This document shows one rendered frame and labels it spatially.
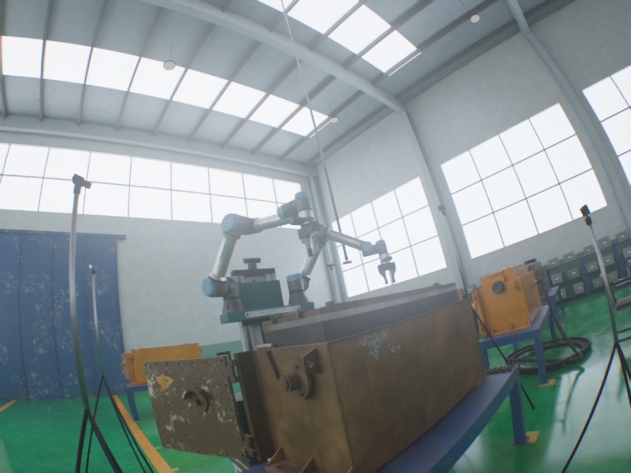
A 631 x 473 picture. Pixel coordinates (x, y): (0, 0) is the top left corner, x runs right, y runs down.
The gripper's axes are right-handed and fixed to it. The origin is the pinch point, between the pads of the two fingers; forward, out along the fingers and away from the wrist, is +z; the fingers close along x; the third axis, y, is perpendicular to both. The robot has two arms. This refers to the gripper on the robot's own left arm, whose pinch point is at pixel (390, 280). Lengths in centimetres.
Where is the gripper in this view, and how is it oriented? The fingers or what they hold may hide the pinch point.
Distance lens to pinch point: 232.3
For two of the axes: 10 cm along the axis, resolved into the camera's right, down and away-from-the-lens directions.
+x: -9.7, 1.4, -2.1
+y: -1.6, 3.1, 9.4
